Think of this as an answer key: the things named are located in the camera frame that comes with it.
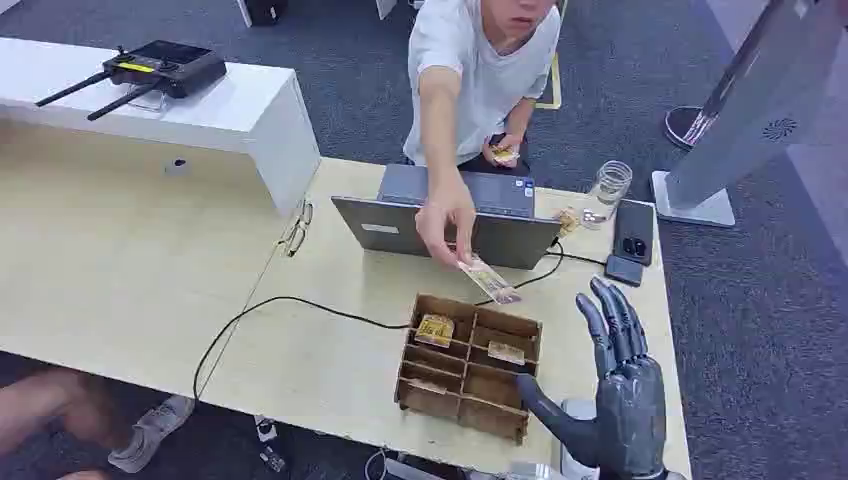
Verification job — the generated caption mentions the person's right hand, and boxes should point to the person's right hand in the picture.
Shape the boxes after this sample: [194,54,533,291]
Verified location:
[415,188,478,268]

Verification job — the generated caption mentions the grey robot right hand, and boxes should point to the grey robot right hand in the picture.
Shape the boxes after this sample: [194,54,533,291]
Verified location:
[516,276,668,480]

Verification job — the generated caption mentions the person's left hand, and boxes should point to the person's left hand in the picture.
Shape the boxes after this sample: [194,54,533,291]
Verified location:
[481,131,525,170]

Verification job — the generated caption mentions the glossy printed card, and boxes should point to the glossy printed card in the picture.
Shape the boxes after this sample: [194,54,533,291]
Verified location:
[456,258,523,307]

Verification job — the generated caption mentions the grey laptop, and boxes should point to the grey laptop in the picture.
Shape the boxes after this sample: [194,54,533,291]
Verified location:
[331,163,563,272]

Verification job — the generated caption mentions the person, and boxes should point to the person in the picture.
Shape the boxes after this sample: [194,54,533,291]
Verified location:
[402,0,563,268]

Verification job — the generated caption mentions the loose yellow card pile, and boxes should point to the loose yellow card pile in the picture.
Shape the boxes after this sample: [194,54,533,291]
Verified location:
[555,206,584,239]

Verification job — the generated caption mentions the yellow printed card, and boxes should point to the yellow printed card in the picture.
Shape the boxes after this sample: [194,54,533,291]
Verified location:
[413,313,457,350]

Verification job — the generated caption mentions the clear glass jar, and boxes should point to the clear glass jar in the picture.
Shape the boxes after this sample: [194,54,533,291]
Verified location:
[581,160,634,231]

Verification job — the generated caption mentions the tan printed card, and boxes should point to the tan printed card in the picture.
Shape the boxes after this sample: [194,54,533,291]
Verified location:
[487,340,527,367]

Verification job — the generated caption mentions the small dark power bank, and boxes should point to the small dark power bank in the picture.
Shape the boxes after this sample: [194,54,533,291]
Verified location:
[603,254,645,288]

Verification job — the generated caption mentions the eyeglasses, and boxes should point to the eyeglasses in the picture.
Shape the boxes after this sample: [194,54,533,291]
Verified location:
[277,197,315,259]

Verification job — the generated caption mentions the black smartphone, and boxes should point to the black smartphone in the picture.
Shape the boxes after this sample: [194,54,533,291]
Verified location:
[612,198,656,268]

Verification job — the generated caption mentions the wooden compartment card box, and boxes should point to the wooden compartment card box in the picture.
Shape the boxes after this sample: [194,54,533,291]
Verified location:
[394,294,544,446]

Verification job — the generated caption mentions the round black floor base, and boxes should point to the round black floor base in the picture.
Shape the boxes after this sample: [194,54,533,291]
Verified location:
[663,105,721,151]

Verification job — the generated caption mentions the white desk riser shelf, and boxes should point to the white desk riser shelf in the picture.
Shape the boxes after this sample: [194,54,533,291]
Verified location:
[0,36,323,217]

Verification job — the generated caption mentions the grey kiosk stand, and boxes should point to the grey kiosk stand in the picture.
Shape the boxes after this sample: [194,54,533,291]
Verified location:
[650,0,848,229]

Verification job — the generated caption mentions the black box on floor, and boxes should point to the black box on floor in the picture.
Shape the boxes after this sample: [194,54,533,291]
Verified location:
[236,0,290,28]

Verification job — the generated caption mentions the black floor device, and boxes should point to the black floor device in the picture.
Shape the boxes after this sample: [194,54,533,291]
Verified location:
[258,445,290,474]

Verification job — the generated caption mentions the black remote controller with antennas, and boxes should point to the black remote controller with antennas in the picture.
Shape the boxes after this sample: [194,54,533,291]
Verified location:
[34,39,229,123]

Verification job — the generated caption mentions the clear controller stand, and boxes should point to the clear controller stand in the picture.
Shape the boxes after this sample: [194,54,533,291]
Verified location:
[128,84,168,115]

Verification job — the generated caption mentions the grey sneaker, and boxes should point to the grey sneaker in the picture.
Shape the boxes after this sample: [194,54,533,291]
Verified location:
[107,394,197,476]

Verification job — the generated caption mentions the person's bare leg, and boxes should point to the person's bare leg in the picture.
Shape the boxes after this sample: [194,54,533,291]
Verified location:
[0,366,154,458]

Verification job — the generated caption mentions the short black cable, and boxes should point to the short black cable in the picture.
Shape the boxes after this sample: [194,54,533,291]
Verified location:
[545,249,608,267]

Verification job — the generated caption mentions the long black cable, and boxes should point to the long black cable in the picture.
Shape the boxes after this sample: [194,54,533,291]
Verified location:
[191,239,566,403]

